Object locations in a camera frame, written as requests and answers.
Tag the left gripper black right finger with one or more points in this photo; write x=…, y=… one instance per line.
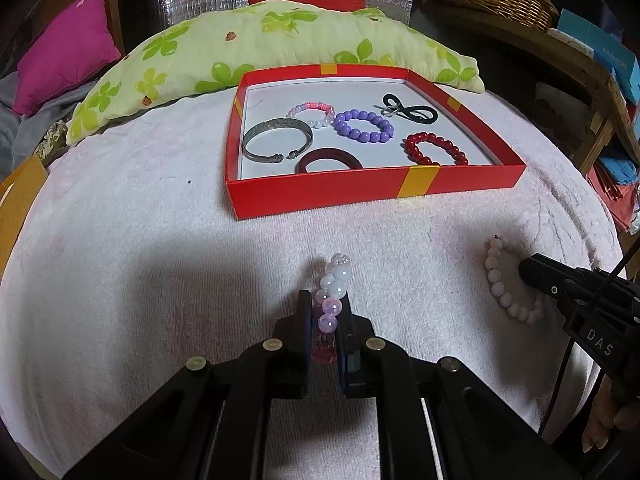
x=368, y=365

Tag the silver metal bangle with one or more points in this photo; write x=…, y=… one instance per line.
x=276, y=140

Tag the magenta cushion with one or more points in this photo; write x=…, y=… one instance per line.
x=74, y=47

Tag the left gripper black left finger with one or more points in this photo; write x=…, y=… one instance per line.
x=278, y=367

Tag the blue cardboard box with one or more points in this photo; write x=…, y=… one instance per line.
x=606, y=49

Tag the maroon elastic hair band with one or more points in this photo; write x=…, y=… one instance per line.
x=335, y=154

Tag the pink white towel blanket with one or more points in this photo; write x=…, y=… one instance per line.
x=131, y=261

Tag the red shallow box tray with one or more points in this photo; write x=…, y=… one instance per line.
x=412, y=138

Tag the wooden shelf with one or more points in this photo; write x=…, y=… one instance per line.
x=514, y=57

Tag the right hand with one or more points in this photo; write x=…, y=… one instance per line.
x=606, y=415

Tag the green floral pillow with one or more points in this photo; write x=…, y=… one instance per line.
x=215, y=50

